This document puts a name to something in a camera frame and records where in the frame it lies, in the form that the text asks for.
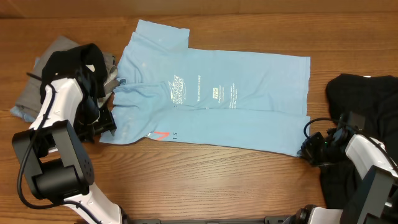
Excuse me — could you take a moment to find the black crumpled garment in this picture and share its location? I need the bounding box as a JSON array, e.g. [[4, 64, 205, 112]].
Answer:
[[320, 73, 397, 209]]

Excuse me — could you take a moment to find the grey folded garment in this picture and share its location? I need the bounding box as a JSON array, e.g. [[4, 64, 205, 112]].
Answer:
[[11, 35, 119, 122]]

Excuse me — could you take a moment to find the black folded garment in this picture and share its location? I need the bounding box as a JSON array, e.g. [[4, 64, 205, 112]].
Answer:
[[39, 43, 108, 104]]

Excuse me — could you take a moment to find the light blue folded garment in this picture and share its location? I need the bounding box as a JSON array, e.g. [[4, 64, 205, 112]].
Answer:
[[10, 76, 41, 123]]

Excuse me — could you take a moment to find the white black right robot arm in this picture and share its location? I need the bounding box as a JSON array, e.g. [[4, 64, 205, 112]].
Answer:
[[284, 112, 397, 224]]

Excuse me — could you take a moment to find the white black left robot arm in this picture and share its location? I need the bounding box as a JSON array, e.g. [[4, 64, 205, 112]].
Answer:
[[12, 70, 130, 224]]

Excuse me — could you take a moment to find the light blue printed t-shirt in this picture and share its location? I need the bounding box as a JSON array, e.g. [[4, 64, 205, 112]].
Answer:
[[100, 20, 311, 156]]

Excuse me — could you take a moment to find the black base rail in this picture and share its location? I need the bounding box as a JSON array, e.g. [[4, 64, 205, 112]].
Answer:
[[126, 216, 289, 224]]

